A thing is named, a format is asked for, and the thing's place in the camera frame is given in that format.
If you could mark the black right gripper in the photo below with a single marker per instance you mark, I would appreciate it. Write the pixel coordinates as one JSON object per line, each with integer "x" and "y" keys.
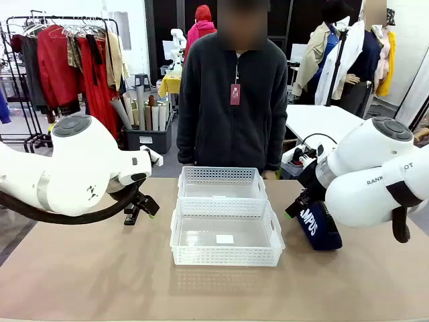
{"x": 312, "y": 181}

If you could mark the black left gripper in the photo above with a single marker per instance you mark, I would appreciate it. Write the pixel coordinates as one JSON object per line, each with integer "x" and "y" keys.
{"x": 122, "y": 193}

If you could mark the navy CAMPUS pencil case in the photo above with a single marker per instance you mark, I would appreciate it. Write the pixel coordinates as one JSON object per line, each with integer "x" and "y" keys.
{"x": 318, "y": 231}

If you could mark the person's right forearm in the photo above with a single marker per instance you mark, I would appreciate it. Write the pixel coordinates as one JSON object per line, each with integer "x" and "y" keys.
{"x": 187, "y": 141}

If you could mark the person's left forearm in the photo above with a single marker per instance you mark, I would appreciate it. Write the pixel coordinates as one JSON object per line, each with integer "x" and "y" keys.
{"x": 276, "y": 144}

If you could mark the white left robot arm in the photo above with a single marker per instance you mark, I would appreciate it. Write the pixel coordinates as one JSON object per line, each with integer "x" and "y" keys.
{"x": 77, "y": 157}

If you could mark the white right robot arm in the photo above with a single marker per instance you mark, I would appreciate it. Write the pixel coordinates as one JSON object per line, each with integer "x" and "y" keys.
{"x": 368, "y": 157}

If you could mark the person's left hand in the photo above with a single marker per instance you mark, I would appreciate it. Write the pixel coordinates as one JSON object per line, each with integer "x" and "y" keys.
{"x": 269, "y": 174}

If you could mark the clear box with red contents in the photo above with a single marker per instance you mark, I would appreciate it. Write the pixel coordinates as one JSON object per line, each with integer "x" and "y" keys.
{"x": 290, "y": 166}

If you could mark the grey storage bin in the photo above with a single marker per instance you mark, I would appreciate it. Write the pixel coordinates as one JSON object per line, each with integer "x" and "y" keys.
{"x": 151, "y": 139}

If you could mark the white perforated plastic basket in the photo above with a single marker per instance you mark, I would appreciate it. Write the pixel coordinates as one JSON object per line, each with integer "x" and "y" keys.
{"x": 228, "y": 255}
{"x": 221, "y": 188}

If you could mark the white basket label sticker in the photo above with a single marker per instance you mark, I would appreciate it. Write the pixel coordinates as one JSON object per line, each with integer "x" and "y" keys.
{"x": 225, "y": 239}

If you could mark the white table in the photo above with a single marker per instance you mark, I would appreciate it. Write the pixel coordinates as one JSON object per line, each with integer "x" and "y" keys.
{"x": 321, "y": 124}

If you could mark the white paper roll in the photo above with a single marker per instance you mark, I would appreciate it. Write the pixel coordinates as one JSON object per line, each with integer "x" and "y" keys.
{"x": 155, "y": 119}

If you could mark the grey cardboard roll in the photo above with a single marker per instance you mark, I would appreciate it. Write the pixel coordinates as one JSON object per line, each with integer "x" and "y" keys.
{"x": 122, "y": 115}

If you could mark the person in dark fleece jacket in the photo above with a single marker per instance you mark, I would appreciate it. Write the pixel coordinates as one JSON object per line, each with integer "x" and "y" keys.
{"x": 231, "y": 134}

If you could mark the long red garment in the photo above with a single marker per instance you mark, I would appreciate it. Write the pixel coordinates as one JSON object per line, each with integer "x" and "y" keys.
{"x": 100, "y": 100}

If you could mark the yellow green cloth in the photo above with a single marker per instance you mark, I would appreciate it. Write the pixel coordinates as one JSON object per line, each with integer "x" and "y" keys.
{"x": 51, "y": 127}

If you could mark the table with yellow cloth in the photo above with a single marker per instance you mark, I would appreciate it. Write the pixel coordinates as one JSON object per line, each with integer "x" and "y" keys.
{"x": 169, "y": 85}

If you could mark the black stool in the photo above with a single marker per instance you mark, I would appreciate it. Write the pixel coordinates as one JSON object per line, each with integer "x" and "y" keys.
{"x": 141, "y": 82}

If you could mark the maroon ID badge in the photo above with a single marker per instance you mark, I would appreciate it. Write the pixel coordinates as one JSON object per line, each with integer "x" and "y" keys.
{"x": 235, "y": 95}

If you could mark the mannequin with beige coat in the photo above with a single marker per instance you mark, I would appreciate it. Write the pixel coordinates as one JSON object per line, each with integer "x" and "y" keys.
{"x": 311, "y": 67}

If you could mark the black stand pole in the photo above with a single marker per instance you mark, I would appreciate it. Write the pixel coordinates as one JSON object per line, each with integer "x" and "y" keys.
{"x": 336, "y": 70}

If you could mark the beige blouse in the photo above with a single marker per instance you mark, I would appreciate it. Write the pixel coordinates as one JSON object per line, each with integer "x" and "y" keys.
{"x": 115, "y": 60}

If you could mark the mannequin with white shirt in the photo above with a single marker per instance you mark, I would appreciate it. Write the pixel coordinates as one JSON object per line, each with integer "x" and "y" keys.
{"x": 362, "y": 67}

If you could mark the red dress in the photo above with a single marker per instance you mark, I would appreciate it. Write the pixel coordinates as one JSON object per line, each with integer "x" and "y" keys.
{"x": 57, "y": 70}

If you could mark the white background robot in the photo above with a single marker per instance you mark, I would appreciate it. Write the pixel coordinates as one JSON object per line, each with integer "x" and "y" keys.
{"x": 177, "y": 43}

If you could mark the yellow garment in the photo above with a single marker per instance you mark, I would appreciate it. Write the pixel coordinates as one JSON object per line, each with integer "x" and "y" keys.
{"x": 388, "y": 67}

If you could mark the blue garment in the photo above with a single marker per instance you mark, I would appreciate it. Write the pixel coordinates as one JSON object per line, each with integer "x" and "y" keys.
{"x": 4, "y": 107}

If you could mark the dark grey garment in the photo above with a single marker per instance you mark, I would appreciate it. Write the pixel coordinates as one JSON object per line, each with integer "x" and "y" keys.
{"x": 31, "y": 73}

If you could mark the black clothes rack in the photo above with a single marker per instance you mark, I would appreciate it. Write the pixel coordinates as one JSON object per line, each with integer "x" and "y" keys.
{"x": 15, "y": 84}

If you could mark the mannequin with red hood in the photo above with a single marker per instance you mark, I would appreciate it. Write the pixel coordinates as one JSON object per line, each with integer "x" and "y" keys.
{"x": 201, "y": 30}

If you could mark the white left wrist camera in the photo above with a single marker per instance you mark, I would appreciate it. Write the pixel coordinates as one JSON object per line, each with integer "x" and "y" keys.
{"x": 154, "y": 157}

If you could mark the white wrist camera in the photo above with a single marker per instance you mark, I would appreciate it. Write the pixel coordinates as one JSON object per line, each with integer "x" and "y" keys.
{"x": 313, "y": 156}
{"x": 154, "y": 157}

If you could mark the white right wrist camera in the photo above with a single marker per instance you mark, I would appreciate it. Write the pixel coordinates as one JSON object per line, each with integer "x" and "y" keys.
{"x": 313, "y": 156}

